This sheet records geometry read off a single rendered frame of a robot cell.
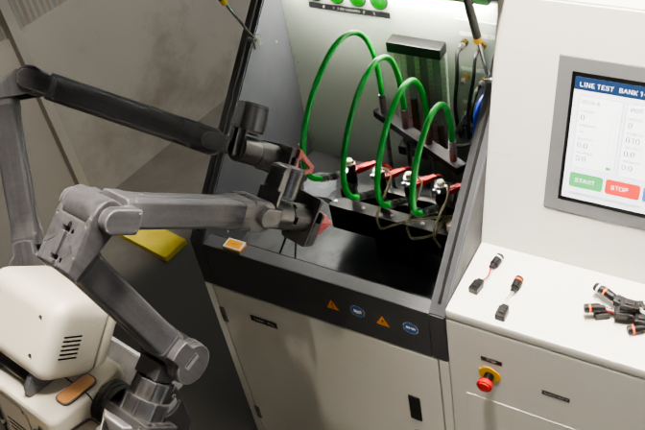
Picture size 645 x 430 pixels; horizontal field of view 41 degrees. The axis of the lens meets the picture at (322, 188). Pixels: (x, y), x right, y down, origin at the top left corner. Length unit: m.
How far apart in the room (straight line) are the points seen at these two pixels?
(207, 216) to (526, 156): 0.74
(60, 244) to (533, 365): 1.05
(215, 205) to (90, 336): 0.33
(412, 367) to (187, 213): 0.88
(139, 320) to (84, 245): 0.22
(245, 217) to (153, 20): 2.47
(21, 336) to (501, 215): 1.04
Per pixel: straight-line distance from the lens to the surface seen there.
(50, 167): 3.77
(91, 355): 1.63
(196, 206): 1.44
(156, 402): 1.58
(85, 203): 1.30
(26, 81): 1.82
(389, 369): 2.18
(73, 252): 1.29
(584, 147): 1.83
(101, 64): 3.79
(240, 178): 2.27
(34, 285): 1.61
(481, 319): 1.87
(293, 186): 1.63
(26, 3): 3.53
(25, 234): 1.83
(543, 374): 1.94
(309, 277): 2.04
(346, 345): 2.19
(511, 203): 1.95
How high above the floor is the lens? 2.43
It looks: 41 degrees down
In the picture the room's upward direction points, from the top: 11 degrees counter-clockwise
